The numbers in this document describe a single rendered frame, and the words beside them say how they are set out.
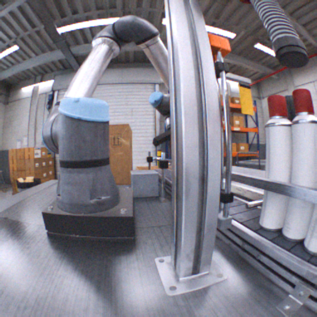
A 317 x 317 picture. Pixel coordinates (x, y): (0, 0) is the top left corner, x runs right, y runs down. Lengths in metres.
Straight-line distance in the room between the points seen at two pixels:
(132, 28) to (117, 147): 0.49
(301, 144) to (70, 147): 0.37
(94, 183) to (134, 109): 4.39
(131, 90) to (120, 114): 0.76
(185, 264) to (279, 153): 0.19
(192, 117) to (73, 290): 0.25
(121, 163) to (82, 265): 0.54
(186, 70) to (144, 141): 4.38
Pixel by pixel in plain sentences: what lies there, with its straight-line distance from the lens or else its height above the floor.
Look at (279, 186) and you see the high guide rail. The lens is 0.22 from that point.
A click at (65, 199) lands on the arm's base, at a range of 0.34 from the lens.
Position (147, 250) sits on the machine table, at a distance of 0.30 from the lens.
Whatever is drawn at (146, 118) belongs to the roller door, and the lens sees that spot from 4.63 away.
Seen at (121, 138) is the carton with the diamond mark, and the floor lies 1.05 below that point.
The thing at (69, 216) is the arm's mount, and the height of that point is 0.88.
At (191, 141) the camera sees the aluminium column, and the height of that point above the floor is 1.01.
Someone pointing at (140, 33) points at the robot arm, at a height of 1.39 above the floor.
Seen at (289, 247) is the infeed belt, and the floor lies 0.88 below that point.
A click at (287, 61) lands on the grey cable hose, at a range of 0.15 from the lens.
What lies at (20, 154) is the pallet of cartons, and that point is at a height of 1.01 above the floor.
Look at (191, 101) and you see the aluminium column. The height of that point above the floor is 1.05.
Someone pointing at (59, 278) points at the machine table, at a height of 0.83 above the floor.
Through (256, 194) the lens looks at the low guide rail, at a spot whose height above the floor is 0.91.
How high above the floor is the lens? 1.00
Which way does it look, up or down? 3 degrees down
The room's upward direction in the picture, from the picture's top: 1 degrees counter-clockwise
